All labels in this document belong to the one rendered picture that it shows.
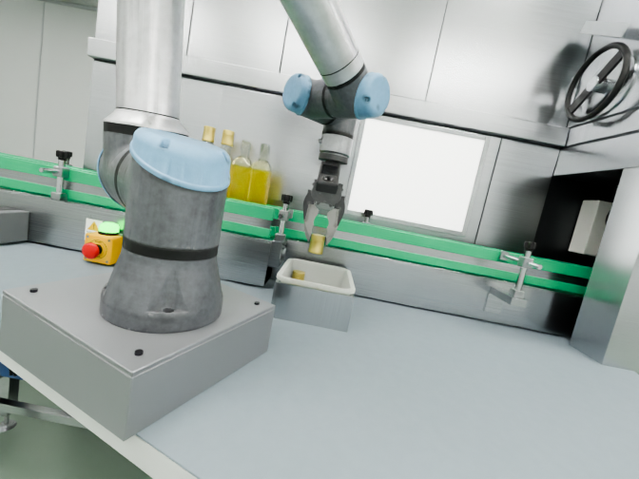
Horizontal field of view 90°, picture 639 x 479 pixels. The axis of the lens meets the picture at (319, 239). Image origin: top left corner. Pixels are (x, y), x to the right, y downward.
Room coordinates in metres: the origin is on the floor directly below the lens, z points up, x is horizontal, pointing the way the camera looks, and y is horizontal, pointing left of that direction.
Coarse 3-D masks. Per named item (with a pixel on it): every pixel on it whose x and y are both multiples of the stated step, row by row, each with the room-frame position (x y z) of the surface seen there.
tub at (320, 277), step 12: (288, 264) 0.79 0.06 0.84; (300, 264) 0.86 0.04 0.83; (312, 264) 0.86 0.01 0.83; (324, 264) 0.87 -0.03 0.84; (288, 276) 0.81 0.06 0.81; (312, 276) 0.86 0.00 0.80; (324, 276) 0.86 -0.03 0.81; (336, 276) 0.86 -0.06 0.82; (348, 276) 0.79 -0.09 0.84; (312, 288) 0.66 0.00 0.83; (324, 288) 0.65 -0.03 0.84; (336, 288) 0.65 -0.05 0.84; (348, 288) 0.70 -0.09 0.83
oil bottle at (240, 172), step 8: (240, 160) 0.96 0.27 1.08; (248, 160) 0.97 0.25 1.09; (232, 168) 0.96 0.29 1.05; (240, 168) 0.96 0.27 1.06; (248, 168) 0.96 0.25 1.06; (232, 176) 0.96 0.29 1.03; (240, 176) 0.96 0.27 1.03; (248, 176) 0.97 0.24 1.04; (232, 184) 0.96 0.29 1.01; (240, 184) 0.96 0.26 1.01; (232, 192) 0.96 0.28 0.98; (240, 192) 0.96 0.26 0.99; (240, 200) 0.96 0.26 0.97
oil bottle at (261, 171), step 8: (256, 168) 0.96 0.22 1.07; (264, 168) 0.96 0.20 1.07; (256, 176) 0.96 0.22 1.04; (264, 176) 0.96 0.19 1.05; (248, 184) 0.96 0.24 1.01; (256, 184) 0.96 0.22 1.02; (264, 184) 0.96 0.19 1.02; (248, 192) 0.96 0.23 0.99; (256, 192) 0.96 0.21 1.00; (264, 192) 0.96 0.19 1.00; (248, 200) 0.96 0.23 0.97; (256, 200) 0.96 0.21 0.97; (264, 200) 0.97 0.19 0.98
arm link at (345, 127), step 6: (336, 120) 0.74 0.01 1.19; (342, 120) 0.75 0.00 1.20; (348, 120) 0.75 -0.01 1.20; (354, 120) 0.77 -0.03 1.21; (324, 126) 0.77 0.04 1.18; (330, 126) 0.75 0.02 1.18; (336, 126) 0.75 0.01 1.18; (342, 126) 0.75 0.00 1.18; (348, 126) 0.76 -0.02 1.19; (354, 126) 0.77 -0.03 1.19; (324, 132) 0.77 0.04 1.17; (330, 132) 0.75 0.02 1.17; (336, 132) 0.75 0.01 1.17; (342, 132) 0.75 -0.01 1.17; (348, 132) 0.76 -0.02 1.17; (354, 132) 0.78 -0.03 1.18
